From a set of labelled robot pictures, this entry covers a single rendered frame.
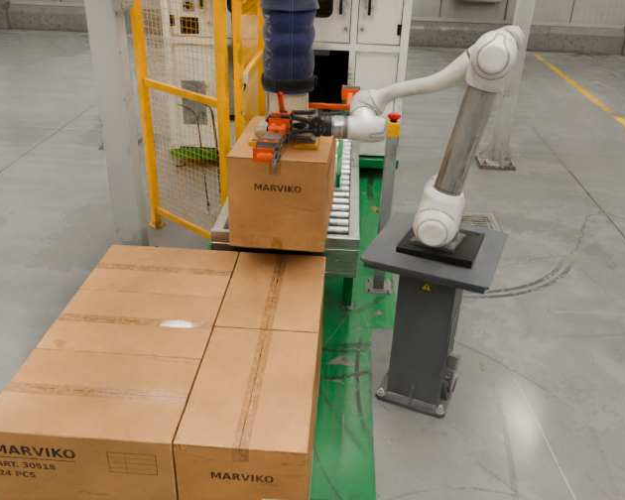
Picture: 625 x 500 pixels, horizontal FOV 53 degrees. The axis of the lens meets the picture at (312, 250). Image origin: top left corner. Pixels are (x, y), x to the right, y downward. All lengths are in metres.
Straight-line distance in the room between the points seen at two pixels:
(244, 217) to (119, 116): 1.29
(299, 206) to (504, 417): 1.30
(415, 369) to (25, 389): 1.55
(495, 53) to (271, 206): 1.05
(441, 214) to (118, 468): 1.34
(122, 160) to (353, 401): 1.88
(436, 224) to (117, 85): 2.04
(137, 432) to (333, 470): 0.90
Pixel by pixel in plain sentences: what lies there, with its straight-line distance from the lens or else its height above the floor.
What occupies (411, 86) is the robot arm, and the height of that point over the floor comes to 1.37.
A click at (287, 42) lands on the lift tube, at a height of 1.48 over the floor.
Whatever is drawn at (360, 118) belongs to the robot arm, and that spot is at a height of 1.25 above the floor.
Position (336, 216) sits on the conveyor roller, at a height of 0.53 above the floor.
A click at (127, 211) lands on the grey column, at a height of 0.35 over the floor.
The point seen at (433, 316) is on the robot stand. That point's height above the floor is 0.48.
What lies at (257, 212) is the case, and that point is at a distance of 2.58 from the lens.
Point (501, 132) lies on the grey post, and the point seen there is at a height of 0.30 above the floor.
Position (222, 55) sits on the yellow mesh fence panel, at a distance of 3.47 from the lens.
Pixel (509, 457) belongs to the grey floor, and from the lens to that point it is 2.79.
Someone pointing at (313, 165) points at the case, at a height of 1.06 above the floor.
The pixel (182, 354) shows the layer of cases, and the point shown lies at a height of 0.54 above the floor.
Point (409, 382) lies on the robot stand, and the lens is 2.86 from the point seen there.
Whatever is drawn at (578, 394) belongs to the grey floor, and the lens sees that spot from 3.22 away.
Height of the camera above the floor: 1.92
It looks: 28 degrees down
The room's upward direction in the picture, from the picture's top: 2 degrees clockwise
